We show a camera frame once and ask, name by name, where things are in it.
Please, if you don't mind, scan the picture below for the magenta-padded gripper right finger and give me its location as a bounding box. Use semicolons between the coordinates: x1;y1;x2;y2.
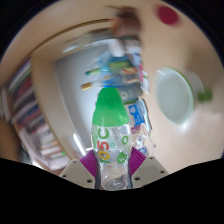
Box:
128;146;170;190

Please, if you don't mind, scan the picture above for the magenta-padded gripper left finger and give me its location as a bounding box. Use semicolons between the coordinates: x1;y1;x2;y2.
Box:
59;148;101;190

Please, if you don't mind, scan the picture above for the clear bottle with green cap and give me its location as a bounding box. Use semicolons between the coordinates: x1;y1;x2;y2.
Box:
91;87;133;192

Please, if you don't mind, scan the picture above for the white light bar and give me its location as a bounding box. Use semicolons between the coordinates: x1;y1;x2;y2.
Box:
72;132;87;157

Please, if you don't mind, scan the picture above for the white and blue box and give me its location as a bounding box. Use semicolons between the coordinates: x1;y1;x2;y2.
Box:
127;102;146;127

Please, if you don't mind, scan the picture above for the wooden shelf unit with books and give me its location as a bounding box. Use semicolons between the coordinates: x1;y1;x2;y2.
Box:
0;18;116;171

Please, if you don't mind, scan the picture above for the brown cup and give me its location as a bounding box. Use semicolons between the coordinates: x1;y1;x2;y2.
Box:
111;8;143;38

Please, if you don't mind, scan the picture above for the white mug with green handle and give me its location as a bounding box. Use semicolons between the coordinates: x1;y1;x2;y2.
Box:
154;66;214;126

